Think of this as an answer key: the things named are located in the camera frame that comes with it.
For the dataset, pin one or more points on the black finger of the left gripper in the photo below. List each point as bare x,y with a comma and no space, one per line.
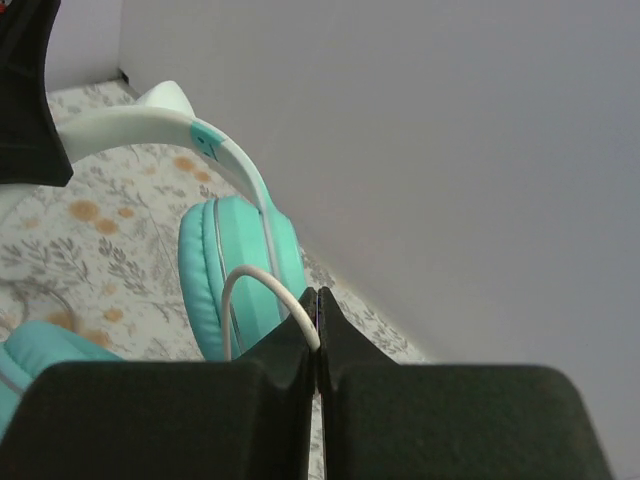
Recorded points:
31,149

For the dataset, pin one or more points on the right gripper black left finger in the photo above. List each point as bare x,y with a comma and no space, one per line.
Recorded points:
72,410

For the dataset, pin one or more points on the teal white headphones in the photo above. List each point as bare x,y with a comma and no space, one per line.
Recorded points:
239,259

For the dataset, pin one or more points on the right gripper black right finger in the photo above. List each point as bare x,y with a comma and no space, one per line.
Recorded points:
386,420

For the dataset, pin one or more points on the floral table mat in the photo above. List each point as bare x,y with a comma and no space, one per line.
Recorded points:
124,255

